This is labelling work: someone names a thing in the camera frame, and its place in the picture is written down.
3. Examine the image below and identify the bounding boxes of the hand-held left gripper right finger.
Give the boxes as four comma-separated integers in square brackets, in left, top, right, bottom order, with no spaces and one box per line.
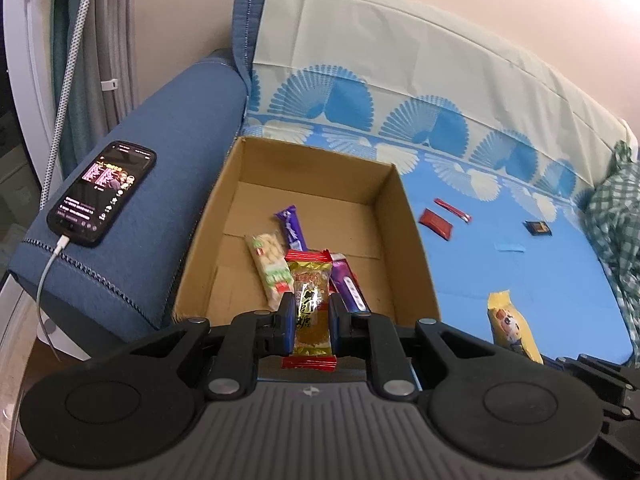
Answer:
[327,292,506,402]

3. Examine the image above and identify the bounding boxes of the blue sofa armrest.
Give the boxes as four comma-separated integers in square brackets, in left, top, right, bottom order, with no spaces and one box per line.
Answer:
[6,0,273,348]

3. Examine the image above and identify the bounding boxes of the black smartphone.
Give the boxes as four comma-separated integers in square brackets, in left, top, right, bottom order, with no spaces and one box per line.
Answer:
[46,140,158,248]

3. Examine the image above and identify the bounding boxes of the green checked blanket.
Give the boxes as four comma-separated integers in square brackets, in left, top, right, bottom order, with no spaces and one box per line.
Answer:
[582,140,640,356]

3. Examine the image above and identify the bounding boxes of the clear peanut bar packet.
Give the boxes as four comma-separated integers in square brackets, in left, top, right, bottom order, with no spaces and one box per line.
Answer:
[244,231,296,311]

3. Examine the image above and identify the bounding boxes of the grey curtain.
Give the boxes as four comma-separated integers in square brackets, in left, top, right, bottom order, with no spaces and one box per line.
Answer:
[95,0,138,126]

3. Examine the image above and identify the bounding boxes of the teal curtain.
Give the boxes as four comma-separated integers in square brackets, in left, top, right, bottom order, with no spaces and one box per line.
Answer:
[50,0,101,161]

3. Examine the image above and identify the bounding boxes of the red snack packet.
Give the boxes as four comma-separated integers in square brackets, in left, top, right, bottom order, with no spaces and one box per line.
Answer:
[419,208,454,240]

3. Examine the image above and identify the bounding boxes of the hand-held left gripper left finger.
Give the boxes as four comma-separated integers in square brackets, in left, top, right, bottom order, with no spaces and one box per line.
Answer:
[127,292,297,402]

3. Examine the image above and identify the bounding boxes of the yellow snack packet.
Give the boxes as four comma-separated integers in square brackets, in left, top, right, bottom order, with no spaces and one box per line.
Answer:
[487,290,544,365]

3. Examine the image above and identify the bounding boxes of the purple snack packet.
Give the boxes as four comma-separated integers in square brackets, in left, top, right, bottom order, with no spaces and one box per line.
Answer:
[327,254,371,313]
[275,205,308,252]

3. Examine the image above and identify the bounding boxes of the braided grey cable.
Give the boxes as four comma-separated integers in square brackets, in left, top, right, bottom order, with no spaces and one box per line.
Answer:
[39,0,96,211]

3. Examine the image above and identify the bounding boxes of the silver and red stick packet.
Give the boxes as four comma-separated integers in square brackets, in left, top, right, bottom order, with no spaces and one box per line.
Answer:
[434,198,472,224]

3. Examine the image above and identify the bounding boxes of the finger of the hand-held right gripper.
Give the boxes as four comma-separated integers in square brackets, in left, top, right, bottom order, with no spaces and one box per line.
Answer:
[552,354,640,403]
[595,400,640,463]

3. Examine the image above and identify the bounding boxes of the golden candy packet red ends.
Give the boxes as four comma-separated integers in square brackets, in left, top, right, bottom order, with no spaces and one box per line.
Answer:
[281,249,337,371]

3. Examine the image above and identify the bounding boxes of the blue fan-print sheet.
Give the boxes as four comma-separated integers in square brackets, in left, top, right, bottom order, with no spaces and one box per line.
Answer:
[245,0,636,366]

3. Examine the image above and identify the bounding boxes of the white charging cable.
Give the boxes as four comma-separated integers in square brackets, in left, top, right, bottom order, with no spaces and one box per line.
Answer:
[36,234,71,361]

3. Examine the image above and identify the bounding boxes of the cardboard box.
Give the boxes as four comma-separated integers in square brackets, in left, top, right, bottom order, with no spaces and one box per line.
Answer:
[171,135,442,331]

